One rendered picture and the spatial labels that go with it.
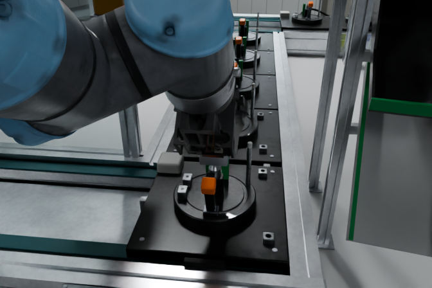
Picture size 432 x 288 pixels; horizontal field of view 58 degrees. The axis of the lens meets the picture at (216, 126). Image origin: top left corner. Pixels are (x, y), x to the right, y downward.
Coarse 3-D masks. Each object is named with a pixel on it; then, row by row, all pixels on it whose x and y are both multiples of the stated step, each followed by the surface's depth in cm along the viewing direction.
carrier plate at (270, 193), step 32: (160, 192) 69; (256, 192) 69; (160, 224) 62; (256, 224) 62; (128, 256) 58; (160, 256) 58; (192, 256) 57; (224, 256) 56; (256, 256) 56; (288, 256) 56
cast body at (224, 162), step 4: (200, 156) 59; (224, 156) 59; (228, 156) 61; (200, 160) 60; (204, 160) 59; (208, 160) 59; (212, 160) 59; (216, 160) 59; (220, 160) 59; (224, 160) 59; (200, 164) 60; (204, 164) 60; (208, 164) 60; (212, 164) 60; (216, 164) 60; (220, 164) 59; (224, 164) 59
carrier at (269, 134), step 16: (256, 112) 97; (272, 112) 97; (256, 128) 86; (272, 128) 90; (240, 144) 84; (256, 144) 84; (272, 144) 84; (192, 160) 80; (240, 160) 79; (256, 160) 78; (272, 160) 78
